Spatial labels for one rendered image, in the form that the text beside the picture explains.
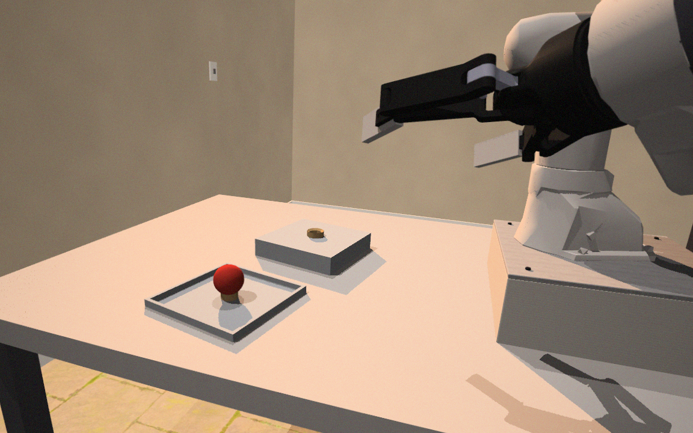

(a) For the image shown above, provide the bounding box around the red ball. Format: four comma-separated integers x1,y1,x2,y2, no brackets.
213,265,244,295

